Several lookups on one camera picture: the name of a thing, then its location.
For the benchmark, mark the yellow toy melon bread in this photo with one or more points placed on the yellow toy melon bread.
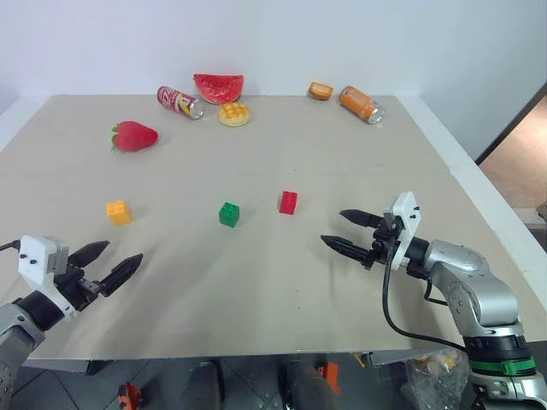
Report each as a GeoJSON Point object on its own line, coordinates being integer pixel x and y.
{"type": "Point", "coordinates": [234, 114]}

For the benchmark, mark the clear plastic bag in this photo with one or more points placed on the clear plastic bag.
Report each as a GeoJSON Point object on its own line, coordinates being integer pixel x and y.
{"type": "Point", "coordinates": [436, 376]}

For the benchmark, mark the red soda can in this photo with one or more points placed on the red soda can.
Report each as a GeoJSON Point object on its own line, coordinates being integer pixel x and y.
{"type": "Point", "coordinates": [179, 102]}

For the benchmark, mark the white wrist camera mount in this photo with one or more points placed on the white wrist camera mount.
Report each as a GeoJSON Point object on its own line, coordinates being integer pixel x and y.
{"type": "Point", "coordinates": [404, 224]}
{"type": "Point", "coordinates": [37, 260]}

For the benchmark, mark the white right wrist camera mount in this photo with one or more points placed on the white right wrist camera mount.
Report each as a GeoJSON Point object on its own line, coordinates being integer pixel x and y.
{"type": "Point", "coordinates": [404, 224]}

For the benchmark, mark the orange black tool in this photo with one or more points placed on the orange black tool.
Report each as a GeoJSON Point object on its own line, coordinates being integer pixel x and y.
{"type": "Point", "coordinates": [330, 376]}
{"type": "Point", "coordinates": [128, 397]}

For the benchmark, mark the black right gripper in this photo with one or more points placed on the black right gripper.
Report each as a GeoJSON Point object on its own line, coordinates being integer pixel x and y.
{"type": "Point", "coordinates": [382, 245]}

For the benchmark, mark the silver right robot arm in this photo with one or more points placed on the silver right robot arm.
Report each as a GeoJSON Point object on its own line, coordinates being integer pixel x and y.
{"type": "Point", "coordinates": [474, 307]}

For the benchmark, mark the small toy bread loaf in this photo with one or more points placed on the small toy bread loaf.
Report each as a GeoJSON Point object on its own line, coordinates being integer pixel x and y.
{"type": "Point", "coordinates": [320, 90]}

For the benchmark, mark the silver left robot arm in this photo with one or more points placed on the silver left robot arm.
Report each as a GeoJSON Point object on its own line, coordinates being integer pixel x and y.
{"type": "Point", "coordinates": [17, 329]}

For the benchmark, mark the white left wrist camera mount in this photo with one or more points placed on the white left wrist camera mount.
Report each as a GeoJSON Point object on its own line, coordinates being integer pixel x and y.
{"type": "Point", "coordinates": [37, 260]}

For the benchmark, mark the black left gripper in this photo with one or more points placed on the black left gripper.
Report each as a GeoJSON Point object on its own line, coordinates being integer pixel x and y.
{"type": "Point", "coordinates": [77, 288]}

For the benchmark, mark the yellow toy block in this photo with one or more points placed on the yellow toy block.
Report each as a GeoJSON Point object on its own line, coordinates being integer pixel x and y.
{"type": "Point", "coordinates": [119, 212]}

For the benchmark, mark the toy watermelon slice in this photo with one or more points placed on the toy watermelon slice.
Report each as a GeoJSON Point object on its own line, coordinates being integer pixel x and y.
{"type": "Point", "coordinates": [218, 87]}

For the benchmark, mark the red toy block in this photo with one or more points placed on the red toy block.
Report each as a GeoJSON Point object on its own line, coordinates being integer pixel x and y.
{"type": "Point", "coordinates": [288, 202]}

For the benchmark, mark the orange soda can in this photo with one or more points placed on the orange soda can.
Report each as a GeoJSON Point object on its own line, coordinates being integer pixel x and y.
{"type": "Point", "coordinates": [361, 103]}

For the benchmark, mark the red toy strawberry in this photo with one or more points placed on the red toy strawberry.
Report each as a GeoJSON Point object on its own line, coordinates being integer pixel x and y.
{"type": "Point", "coordinates": [134, 136]}

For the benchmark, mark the green toy block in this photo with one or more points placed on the green toy block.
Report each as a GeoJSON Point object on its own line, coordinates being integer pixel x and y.
{"type": "Point", "coordinates": [229, 214]}

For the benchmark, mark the dark rounded shape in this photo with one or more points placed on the dark rounded shape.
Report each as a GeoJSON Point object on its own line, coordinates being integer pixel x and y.
{"type": "Point", "coordinates": [305, 384]}

